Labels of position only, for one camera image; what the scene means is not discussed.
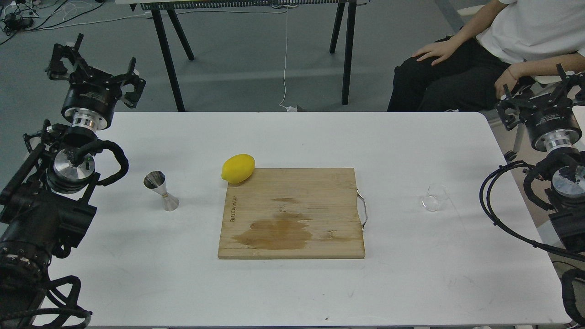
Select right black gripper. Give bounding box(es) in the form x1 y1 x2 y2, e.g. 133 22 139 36
495 63 585 152

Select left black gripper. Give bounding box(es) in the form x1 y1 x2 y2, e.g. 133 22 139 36
45 33 146 131

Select steel jigger measuring cup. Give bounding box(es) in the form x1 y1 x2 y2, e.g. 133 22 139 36
144 171 180 211

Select clear glass cup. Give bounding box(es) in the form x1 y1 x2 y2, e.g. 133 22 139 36
420 184 450 212

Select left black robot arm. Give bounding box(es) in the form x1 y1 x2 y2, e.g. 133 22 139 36
0 35 146 329

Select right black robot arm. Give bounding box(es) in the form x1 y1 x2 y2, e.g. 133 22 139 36
480 64 585 262

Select seated person white shirt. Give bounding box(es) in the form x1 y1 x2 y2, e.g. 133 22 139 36
387 0 585 112

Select yellow lemon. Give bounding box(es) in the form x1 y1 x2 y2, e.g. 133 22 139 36
221 154 255 185

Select black legged background table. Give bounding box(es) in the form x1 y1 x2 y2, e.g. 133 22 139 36
114 0 367 112

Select wooden cutting board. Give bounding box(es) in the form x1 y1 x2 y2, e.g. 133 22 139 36
218 167 366 260

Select black floor cables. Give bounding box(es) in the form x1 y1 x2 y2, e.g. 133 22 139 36
0 0 106 46

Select white hanging cable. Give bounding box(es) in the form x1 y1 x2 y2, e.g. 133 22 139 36
279 5 298 111

